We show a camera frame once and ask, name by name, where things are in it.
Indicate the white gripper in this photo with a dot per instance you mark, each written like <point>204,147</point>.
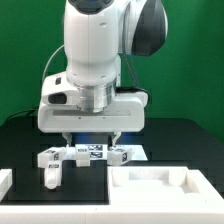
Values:
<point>124,114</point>

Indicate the white square table top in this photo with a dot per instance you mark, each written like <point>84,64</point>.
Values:
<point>160,186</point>

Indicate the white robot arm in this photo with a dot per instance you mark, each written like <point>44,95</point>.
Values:
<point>87,96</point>

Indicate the white sheet with tags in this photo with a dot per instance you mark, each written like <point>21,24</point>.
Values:
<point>99,151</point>

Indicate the white obstacle fence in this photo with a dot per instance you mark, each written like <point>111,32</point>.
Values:
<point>112,214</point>

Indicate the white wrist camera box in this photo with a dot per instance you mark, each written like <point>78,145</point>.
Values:
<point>57,90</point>

